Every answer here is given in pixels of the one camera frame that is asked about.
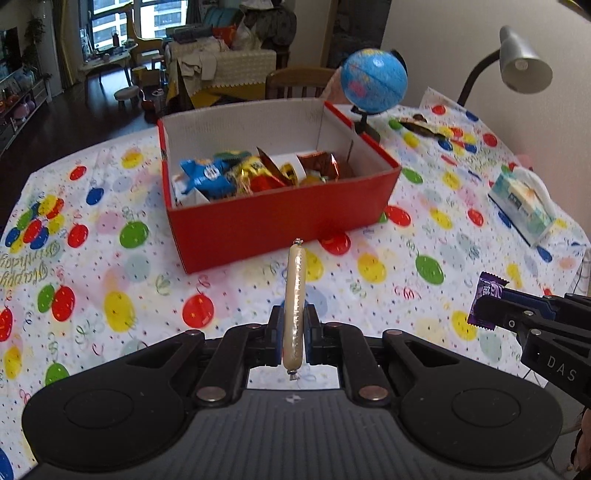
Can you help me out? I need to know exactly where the white stool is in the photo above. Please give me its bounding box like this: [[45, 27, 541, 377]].
[[114, 85, 145, 110]]

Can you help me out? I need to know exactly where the person's right hand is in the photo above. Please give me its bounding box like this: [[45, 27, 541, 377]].
[[570, 406, 591, 480]]

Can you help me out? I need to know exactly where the red cardboard box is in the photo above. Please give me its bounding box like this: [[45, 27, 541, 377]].
[[157, 96, 403, 276]]

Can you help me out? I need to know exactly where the potted plant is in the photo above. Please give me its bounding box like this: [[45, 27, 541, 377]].
[[24, 17, 49, 70]]

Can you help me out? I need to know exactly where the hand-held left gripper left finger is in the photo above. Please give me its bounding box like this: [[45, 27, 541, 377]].
[[124, 304, 283, 408]]

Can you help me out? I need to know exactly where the tv cabinet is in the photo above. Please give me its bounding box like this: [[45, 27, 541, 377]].
[[0, 76, 52, 151]]

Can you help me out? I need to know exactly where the crumpled snack wrapper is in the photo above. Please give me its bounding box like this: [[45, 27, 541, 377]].
[[398, 115, 456, 140]]

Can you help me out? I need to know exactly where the blue globe on black stand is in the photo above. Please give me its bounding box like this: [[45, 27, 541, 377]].
[[341, 48, 410, 140]]

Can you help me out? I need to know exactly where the sausage stick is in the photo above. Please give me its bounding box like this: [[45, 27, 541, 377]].
[[283, 237, 308, 382]]

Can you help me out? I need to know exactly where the window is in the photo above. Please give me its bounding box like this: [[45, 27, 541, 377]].
[[78, 0, 204, 49]]

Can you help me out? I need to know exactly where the blue snack packet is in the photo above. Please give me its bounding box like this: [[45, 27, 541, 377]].
[[179, 157, 237, 201]]

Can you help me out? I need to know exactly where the sofa with cream cover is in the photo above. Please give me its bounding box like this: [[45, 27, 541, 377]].
[[165, 28, 278, 112]]

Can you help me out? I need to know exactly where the wooden chair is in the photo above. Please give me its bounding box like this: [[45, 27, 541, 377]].
[[265, 67, 343, 100]]

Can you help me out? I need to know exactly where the pile of clothes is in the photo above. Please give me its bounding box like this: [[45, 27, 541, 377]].
[[244, 0, 297, 52]]

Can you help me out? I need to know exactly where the yellow wooden armchair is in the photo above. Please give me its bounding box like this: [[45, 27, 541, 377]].
[[124, 9, 165, 71]]

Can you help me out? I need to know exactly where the purple candy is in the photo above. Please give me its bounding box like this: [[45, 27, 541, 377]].
[[467, 271, 509, 329]]

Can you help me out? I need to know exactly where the brown snack packet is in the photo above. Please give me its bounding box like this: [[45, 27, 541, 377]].
[[295, 151, 355, 182]]

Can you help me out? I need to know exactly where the balloon print tablecloth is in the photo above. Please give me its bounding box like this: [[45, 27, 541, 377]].
[[0, 87, 591, 480]]

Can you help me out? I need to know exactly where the television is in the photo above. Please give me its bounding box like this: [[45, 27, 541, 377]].
[[0, 27, 23, 77]]

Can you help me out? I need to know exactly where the blue chair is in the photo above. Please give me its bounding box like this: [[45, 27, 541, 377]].
[[203, 6, 243, 29]]

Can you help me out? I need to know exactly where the silver desk lamp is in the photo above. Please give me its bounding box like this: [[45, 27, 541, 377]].
[[456, 25, 554, 108]]

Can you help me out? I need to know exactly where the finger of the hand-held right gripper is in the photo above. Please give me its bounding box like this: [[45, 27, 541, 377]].
[[476, 296, 551, 334], [502, 287, 591, 315]]

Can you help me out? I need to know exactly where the round side table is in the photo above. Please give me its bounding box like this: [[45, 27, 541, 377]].
[[78, 48, 133, 88]]

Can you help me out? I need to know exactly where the yellow and red snack packet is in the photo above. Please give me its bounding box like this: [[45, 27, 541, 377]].
[[228, 156, 288, 195]]

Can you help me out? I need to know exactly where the tissue pack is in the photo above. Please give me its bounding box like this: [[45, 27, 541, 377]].
[[488, 164, 560, 248]]

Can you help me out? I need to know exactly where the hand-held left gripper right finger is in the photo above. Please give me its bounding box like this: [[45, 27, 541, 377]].
[[305, 305, 467, 403]]

